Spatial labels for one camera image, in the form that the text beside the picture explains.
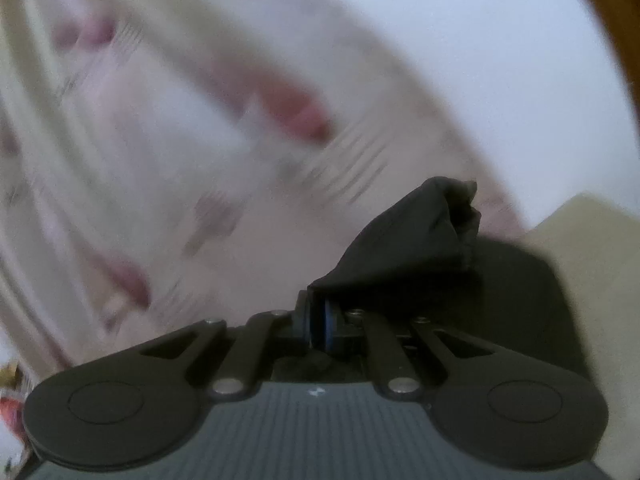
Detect brown wooden headboard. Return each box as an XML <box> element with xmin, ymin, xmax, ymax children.
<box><xmin>570</xmin><ymin>0</ymin><xmax>640</xmax><ymax>128</ymax></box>

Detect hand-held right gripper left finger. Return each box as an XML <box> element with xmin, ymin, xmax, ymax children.
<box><xmin>140</xmin><ymin>290</ymin><xmax>322</xmax><ymax>404</ymax></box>

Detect pink floral printed blanket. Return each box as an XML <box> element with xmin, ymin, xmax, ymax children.
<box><xmin>0</xmin><ymin>0</ymin><xmax>532</xmax><ymax>376</ymax></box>

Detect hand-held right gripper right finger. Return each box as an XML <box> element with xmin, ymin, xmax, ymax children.
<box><xmin>322</xmin><ymin>299</ymin><xmax>507</xmax><ymax>402</ymax></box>

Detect black garment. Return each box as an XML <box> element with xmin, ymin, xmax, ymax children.
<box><xmin>306</xmin><ymin>176</ymin><xmax>593</xmax><ymax>386</ymax></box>

